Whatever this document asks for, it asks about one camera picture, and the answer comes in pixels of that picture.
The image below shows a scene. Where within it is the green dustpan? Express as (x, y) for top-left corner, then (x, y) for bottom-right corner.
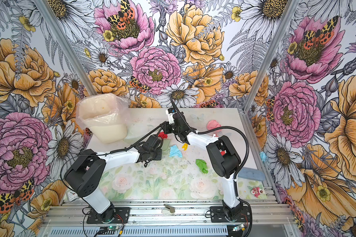
(125, 122), (168, 151)

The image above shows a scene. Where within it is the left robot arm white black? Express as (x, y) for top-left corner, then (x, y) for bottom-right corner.
(64, 135), (163, 223)

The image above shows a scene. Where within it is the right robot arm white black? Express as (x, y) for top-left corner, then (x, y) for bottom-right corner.
(164, 110), (249, 214)

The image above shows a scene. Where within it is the red paper scrap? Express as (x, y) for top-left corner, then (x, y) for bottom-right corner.
(158, 132), (168, 140)

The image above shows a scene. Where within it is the yellow paper scrap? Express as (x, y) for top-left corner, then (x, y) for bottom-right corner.
(182, 143), (188, 151)

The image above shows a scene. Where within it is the large light blue paper scrap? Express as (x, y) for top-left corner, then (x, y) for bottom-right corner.
(169, 145), (183, 158)

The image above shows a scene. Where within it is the pink paper scrap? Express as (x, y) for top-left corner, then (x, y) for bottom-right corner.
(206, 119), (221, 132)

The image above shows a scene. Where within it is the green paper scrap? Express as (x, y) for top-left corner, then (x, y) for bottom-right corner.
(195, 159), (208, 174)

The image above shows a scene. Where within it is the white trash bin plastic liner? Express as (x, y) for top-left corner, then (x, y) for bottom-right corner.
(76, 93), (130, 144)

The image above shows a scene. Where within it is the small white clock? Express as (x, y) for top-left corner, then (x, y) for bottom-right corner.
(67, 191), (79, 202)

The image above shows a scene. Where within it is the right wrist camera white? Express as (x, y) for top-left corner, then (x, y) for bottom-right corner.
(166, 108), (176, 124)

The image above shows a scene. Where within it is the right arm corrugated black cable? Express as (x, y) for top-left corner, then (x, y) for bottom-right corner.
(169, 99), (253, 237)

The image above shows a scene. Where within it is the small beige clip on rail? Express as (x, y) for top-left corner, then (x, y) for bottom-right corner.
(161, 203), (176, 215)

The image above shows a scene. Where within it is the aluminium rail frame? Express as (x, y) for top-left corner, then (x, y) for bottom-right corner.
(39, 200), (300, 237)

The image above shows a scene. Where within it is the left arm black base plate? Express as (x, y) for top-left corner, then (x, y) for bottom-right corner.
(87, 206), (131, 224)

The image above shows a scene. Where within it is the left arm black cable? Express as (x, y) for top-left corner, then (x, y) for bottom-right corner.
(59, 121), (168, 193)

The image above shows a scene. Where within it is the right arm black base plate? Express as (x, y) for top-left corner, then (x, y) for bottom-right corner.
(210, 206), (252, 223)

